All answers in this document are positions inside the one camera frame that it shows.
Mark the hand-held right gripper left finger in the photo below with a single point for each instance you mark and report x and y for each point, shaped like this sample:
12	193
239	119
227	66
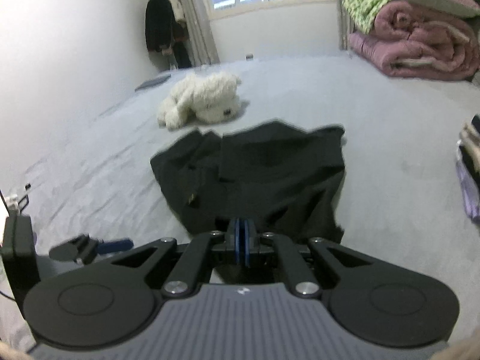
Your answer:
234	240

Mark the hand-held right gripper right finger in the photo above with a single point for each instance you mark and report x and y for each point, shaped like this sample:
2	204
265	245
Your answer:
246	240

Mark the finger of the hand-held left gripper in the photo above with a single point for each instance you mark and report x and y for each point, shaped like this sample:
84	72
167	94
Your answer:
112	246

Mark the black t-shirt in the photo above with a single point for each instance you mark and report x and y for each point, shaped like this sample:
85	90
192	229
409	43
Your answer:
262	180

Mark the white plush dog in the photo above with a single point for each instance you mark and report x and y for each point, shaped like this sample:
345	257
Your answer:
202	97

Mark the dark tablet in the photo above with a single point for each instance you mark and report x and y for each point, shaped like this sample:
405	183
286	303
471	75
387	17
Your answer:
152	83

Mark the grey bed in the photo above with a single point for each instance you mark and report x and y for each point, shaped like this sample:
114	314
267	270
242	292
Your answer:
375	127

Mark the grey patterned curtain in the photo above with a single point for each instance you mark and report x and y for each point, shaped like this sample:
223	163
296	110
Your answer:
342	11
195	18

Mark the black hanging coat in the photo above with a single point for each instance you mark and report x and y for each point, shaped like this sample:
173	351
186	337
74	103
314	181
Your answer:
157	22

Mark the purple striped folded cloth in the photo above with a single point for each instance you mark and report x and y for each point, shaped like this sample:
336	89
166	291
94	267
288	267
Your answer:
470	187

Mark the cream hanging garment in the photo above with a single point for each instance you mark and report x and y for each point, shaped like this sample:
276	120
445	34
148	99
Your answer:
175	7

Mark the pink rolled quilt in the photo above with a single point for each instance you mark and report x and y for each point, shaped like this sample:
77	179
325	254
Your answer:
412	45

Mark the green checkered garment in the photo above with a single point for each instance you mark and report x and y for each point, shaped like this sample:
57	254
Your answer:
367	3

